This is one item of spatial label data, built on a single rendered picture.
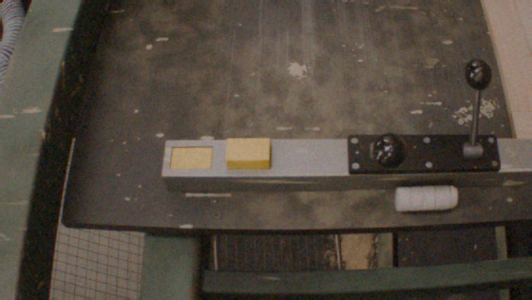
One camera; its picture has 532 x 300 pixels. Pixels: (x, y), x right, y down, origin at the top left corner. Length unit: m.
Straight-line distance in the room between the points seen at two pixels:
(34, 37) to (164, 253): 0.36
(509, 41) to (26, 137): 0.71
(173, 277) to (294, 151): 0.22
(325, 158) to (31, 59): 0.42
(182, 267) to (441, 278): 0.33
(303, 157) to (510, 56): 0.36
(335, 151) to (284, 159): 0.06
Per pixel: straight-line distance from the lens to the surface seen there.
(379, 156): 0.65
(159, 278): 0.82
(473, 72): 0.73
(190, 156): 0.79
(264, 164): 0.76
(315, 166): 0.77
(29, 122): 0.82
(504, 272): 0.85
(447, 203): 0.78
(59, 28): 0.91
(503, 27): 0.98
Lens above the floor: 1.90
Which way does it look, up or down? 22 degrees down
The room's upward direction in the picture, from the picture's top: 74 degrees counter-clockwise
